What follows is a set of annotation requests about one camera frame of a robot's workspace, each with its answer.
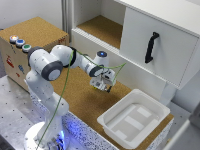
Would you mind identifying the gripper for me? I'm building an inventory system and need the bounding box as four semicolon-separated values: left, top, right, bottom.
89;71;115;92

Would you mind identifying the yellow block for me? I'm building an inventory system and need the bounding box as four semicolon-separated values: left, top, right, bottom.
92;84;101;91

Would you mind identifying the white cabinet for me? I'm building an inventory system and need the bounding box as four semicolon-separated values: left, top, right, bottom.
70;0;200;108

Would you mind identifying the white plastic box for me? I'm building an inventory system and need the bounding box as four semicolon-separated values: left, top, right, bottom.
96;88;172;150

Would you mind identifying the white sliding door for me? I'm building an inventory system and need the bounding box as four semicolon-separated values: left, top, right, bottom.
118;6;200;91

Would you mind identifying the green button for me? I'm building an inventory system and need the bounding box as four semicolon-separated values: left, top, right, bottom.
21;43;33;53

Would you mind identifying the blue button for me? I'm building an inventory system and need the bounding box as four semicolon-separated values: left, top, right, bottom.
15;38;26;48

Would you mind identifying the red button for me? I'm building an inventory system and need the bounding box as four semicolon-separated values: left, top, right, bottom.
9;34;19;44

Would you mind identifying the black door handle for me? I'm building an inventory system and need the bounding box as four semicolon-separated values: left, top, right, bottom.
144;31;161;65

